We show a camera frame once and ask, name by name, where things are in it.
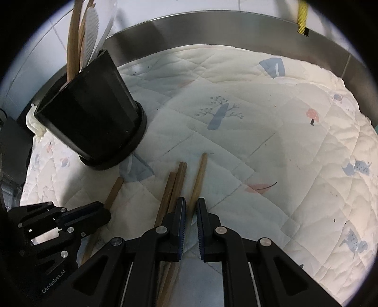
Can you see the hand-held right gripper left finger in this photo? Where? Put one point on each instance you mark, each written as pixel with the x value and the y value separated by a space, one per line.
pixel 181 224

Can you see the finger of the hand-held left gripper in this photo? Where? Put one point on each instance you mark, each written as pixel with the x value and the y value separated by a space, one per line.
pixel 94 223
pixel 85 210

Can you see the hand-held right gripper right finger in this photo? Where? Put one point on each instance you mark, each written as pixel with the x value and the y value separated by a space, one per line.
pixel 200 224

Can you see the black utensil holder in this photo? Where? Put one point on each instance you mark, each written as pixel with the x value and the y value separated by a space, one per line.
pixel 88 118

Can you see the translucent plastic spoon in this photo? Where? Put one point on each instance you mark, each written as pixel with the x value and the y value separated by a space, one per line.
pixel 107 20

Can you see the dark box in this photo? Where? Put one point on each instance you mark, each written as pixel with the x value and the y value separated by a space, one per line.
pixel 14 147

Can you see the printed white quilted mat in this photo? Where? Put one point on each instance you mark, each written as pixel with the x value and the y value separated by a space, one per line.
pixel 251 132

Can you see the white slotted plastic spatula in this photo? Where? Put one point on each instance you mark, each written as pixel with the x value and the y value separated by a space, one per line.
pixel 90 32

